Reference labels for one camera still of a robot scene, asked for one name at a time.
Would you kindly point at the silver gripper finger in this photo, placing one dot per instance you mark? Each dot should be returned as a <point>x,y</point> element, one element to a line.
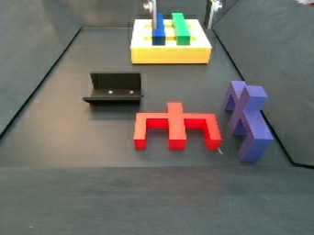
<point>150,5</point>
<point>216,5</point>

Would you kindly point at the green bar block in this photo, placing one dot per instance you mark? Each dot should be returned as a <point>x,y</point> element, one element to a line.
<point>181,30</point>

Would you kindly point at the yellow slotted board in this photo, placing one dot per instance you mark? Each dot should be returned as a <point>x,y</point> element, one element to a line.
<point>146,53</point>

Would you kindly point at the red three-pronged block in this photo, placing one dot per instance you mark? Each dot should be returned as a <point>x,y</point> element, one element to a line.
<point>177,122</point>

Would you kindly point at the blue bar block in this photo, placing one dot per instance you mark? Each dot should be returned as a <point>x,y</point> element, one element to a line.
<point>158,32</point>

